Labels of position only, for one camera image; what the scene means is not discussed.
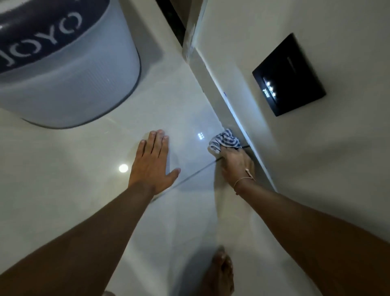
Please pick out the white bin with dark band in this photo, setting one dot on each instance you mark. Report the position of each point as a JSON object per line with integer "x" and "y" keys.
{"x": 70, "y": 82}

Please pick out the person's right fingers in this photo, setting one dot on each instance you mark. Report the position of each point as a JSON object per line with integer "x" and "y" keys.
{"x": 229, "y": 149}

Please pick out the person's left middle finger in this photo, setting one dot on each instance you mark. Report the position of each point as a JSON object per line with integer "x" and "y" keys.
{"x": 158, "y": 141}

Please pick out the person's left thumb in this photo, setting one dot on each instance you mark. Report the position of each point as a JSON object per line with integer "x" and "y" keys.
{"x": 172, "y": 177}

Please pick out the person's bare foot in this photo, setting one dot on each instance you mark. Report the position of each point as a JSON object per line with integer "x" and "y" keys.
{"x": 218, "y": 274}

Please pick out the blue white striped cloth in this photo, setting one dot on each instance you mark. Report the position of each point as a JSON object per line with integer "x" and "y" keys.
{"x": 224, "y": 139}

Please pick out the person's left hand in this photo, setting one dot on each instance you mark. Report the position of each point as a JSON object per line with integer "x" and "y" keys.
{"x": 149, "y": 170}

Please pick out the person's right hand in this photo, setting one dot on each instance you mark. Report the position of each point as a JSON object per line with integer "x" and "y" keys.
{"x": 236, "y": 167}

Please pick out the person's left little finger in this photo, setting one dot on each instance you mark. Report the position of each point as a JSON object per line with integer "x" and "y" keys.
{"x": 141, "y": 149}

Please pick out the white skirting board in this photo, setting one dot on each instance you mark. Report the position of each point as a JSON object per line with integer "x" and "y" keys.
{"x": 213, "y": 90}

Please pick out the person's right forearm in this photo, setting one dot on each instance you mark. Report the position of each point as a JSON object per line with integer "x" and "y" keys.
{"x": 304, "y": 237}

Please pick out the person's left forearm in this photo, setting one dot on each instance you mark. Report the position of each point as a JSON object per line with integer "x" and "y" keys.
{"x": 76, "y": 244}

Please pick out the black glossy wall panel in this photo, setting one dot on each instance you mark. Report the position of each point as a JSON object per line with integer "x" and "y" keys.
{"x": 289, "y": 76}

